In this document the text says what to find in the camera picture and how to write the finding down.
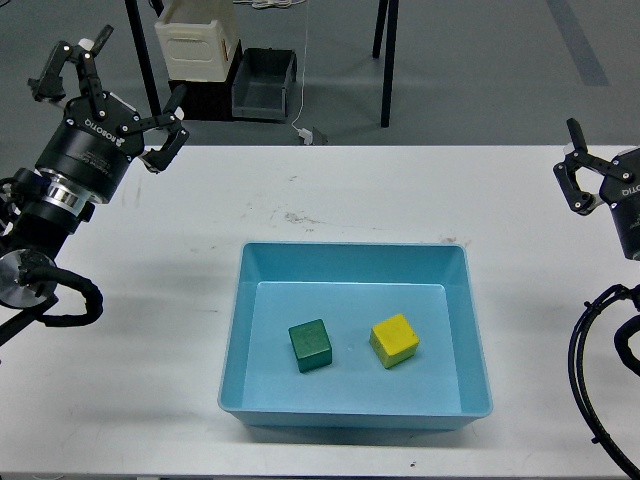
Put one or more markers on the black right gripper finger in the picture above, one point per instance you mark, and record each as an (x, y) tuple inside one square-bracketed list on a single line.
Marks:
[(616, 174)]

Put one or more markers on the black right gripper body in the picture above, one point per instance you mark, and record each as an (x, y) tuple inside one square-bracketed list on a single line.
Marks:
[(621, 194)]

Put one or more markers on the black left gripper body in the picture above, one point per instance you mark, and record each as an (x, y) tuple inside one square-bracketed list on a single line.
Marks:
[(90, 152)]

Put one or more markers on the green wooden block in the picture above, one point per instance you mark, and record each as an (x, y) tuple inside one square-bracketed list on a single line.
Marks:
[(311, 345)]

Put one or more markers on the yellow wooden block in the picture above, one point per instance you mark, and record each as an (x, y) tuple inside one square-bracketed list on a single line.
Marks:
[(393, 340)]

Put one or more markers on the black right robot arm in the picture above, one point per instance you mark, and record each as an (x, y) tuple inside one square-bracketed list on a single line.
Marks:
[(617, 293)]

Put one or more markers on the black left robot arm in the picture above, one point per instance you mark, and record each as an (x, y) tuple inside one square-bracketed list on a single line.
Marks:
[(40, 210)]

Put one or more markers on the black box under crate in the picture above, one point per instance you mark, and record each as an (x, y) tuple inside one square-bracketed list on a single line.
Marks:
[(209, 101)]

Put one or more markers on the black table leg left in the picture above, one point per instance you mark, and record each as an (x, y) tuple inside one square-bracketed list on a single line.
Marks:
[(140, 44)]

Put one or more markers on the black table leg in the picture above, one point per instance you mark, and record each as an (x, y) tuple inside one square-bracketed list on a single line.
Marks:
[(140, 44), (384, 41)]

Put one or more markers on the dark grey storage bin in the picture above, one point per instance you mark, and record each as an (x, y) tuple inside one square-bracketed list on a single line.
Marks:
[(262, 84)]

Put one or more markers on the cream plastic crate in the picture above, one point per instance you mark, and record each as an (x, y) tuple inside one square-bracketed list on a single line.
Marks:
[(198, 39)]

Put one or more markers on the white power adapter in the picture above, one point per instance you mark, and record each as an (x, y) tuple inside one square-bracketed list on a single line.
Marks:
[(305, 136)]

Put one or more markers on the blue plastic tray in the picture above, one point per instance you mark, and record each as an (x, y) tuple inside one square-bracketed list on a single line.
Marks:
[(352, 287)]

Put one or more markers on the black table leg right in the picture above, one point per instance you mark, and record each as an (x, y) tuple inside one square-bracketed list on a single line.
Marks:
[(384, 41)]

